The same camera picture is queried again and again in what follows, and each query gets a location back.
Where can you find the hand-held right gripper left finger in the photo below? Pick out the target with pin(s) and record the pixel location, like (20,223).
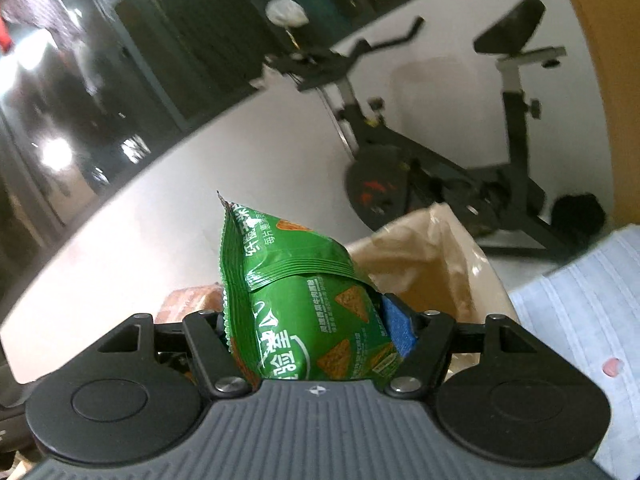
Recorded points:
(200,342)

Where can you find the beige hanging towel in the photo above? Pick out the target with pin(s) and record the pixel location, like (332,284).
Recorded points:
(40,10)

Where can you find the white plastic bag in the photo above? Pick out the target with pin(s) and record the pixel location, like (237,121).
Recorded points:
(285,12)

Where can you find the yellow wooden door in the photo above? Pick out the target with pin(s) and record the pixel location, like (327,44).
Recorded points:
(605,85)

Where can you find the dark round object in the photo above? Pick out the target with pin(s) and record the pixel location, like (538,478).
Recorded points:
(577,216)

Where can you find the green snack packet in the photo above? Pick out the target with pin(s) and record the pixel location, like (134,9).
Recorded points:
(295,320)

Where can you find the reddish brown object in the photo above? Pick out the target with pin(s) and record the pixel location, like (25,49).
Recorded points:
(190,301)

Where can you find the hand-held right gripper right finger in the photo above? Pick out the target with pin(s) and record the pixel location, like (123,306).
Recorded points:
(400,332)

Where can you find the dark framed window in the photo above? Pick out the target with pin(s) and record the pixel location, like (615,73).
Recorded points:
(165,60)

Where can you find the plaid tablecloth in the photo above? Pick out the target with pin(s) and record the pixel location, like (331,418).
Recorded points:
(575,320)

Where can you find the black exercise bike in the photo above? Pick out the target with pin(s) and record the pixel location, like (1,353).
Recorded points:
(450,175)

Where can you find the cardboard box with plastic liner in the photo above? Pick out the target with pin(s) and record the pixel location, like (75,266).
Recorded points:
(430,265)

